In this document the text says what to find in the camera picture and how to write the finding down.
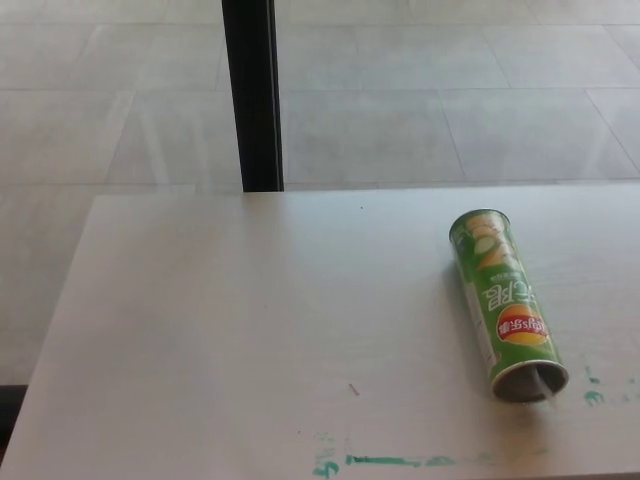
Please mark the green chips can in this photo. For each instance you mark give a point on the green chips can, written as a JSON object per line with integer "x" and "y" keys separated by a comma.
{"x": 502, "y": 294}

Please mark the black vertical post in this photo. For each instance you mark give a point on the black vertical post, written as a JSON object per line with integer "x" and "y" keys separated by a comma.
{"x": 252, "y": 95}

